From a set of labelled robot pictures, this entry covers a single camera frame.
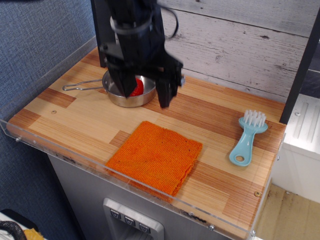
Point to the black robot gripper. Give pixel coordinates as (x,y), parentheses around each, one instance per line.
(140,50)

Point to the orange towel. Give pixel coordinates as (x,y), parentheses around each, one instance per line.
(158,159)

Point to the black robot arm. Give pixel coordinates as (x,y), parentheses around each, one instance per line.
(134,10)

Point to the red toy strawberry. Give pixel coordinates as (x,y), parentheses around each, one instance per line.
(139,89)

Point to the small steel pot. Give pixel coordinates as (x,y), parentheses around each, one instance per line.
(114,94)

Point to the light blue scrub brush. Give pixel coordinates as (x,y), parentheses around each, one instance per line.
(253,122)

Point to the grey toy fridge cabinet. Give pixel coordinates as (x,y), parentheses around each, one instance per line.
(86,192)

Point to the silver dispenser button panel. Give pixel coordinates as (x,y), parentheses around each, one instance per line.
(127,224)

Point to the clear acrylic table guard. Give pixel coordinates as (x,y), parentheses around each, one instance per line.
(241,134)

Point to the white toy sink unit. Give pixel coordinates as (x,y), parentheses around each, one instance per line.
(297,167)

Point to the black and yellow bag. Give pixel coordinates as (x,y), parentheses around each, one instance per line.
(14,226)

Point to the dark left upright post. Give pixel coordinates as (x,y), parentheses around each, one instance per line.
(103,31)

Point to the dark upright post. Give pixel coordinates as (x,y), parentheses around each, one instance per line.
(302,70)
(103,31)

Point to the dark right upright post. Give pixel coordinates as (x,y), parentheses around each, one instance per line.
(302,70)

